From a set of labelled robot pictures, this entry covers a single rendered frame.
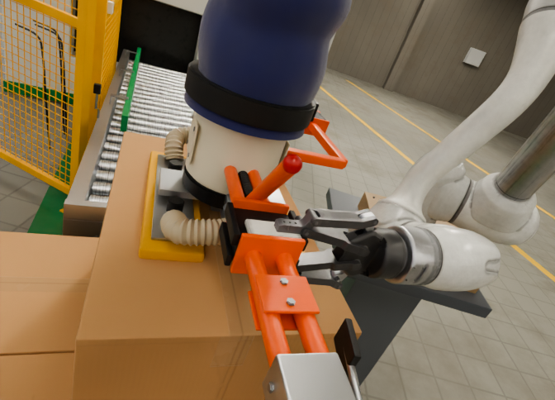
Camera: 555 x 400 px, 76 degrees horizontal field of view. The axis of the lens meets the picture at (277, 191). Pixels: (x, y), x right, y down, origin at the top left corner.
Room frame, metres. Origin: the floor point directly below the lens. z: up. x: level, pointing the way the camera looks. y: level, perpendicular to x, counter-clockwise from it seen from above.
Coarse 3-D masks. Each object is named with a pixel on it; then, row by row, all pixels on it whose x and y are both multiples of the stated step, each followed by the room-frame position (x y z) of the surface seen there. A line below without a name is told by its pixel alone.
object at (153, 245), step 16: (160, 160) 0.67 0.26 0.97; (176, 160) 0.65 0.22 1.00; (144, 208) 0.50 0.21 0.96; (160, 208) 0.51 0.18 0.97; (176, 208) 0.50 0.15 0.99; (192, 208) 0.54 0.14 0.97; (144, 224) 0.46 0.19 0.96; (144, 240) 0.42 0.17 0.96; (160, 240) 0.44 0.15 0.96; (144, 256) 0.40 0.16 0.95; (160, 256) 0.41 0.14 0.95; (176, 256) 0.42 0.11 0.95; (192, 256) 0.43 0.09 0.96
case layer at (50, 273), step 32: (0, 256) 0.64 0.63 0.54; (32, 256) 0.68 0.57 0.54; (64, 256) 0.72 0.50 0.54; (0, 288) 0.56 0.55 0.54; (32, 288) 0.59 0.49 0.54; (64, 288) 0.62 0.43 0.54; (0, 320) 0.49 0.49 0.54; (32, 320) 0.51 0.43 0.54; (64, 320) 0.54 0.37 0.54; (0, 352) 0.42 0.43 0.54; (32, 352) 0.45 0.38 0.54; (64, 352) 0.47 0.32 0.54; (0, 384) 0.37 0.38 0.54; (32, 384) 0.39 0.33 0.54; (64, 384) 0.41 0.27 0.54
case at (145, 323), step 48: (144, 144) 0.76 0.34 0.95; (144, 192) 0.57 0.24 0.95; (288, 192) 0.79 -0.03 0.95; (96, 288) 0.32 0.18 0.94; (144, 288) 0.35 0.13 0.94; (192, 288) 0.38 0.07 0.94; (240, 288) 0.42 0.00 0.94; (96, 336) 0.26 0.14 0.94; (144, 336) 0.28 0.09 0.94; (192, 336) 0.31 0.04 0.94; (240, 336) 0.33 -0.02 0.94; (288, 336) 0.37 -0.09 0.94; (96, 384) 0.26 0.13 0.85; (144, 384) 0.29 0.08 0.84; (192, 384) 0.32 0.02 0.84; (240, 384) 0.35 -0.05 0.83
